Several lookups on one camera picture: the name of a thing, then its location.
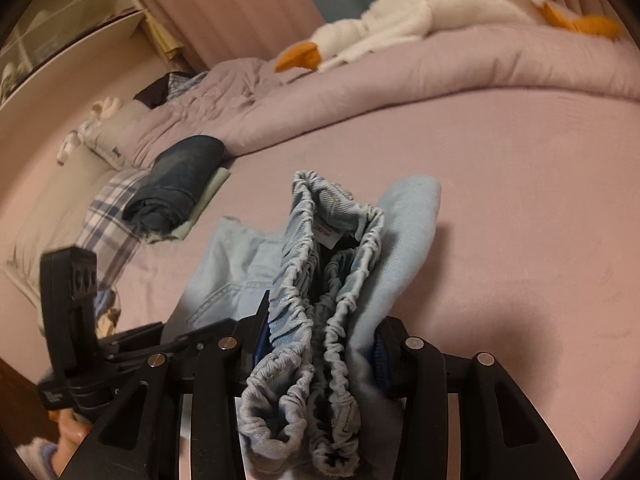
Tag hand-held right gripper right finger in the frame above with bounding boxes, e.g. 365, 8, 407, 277
372, 316, 581, 480

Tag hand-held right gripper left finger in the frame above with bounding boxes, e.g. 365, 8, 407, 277
60, 290, 272, 480

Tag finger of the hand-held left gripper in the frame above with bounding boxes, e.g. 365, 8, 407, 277
97, 321, 238, 376

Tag light blue pants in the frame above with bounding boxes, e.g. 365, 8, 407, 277
172, 170, 443, 480

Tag person's left hand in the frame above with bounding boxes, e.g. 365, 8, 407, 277
47, 407, 95, 452

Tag blue plaid cloth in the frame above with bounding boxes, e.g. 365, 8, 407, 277
80, 167, 151, 283

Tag pale green folded cloth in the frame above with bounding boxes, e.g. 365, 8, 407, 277
145, 166, 232, 243

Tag dark blue folded jeans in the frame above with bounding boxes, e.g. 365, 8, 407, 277
122, 135, 226, 233

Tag grey white pillow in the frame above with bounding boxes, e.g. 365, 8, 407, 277
82, 100, 161, 168

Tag small white plush toy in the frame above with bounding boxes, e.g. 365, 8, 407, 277
55, 96, 123, 166

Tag dark garment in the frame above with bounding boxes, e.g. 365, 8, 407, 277
134, 72, 173, 109

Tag blue checked shirt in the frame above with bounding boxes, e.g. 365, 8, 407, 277
167, 71, 208, 101

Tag pink duvet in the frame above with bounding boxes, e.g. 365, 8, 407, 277
117, 22, 640, 168

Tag yellow cloth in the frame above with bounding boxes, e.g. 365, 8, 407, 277
142, 10, 186, 61

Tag white shelf unit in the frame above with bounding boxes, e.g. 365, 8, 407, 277
0, 0, 151, 106

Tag white goose plush toy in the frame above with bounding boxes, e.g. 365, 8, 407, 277
274, 0, 623, 73

